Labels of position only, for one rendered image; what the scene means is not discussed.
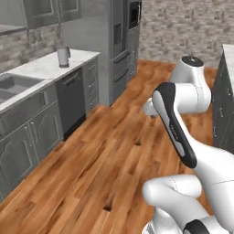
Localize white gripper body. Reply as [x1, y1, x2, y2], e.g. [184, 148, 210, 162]
[143, 97, 159, 119]

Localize stainless steel fridge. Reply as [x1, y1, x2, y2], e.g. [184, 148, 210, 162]
[61, 0, 131, 107]

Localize grey drawer stack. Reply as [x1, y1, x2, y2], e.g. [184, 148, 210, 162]
[82, 57, 101, 116]

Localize grey island cupboards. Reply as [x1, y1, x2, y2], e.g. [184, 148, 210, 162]
[211, 44, 234, 155]

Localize black dishwasher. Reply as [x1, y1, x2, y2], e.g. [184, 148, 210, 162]
[54, 67, 87, 142]

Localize grey metal jug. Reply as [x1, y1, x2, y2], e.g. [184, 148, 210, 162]
[57, 45, 72, 69]

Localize grey sink cupboard run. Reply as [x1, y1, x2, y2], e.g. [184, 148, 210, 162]
[0, 82, 65, 204]

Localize grey steel sink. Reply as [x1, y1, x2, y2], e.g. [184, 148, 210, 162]
[0, 73, 46, 105]

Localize grey extractor hood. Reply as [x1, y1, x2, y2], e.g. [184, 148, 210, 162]
[0, 0, 29, 37]

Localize grey wall socket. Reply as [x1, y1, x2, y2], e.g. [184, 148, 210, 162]
[27, 28, 44, 44]

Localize grey wall cupboards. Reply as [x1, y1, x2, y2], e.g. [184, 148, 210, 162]
[20, 0, 83, 30]

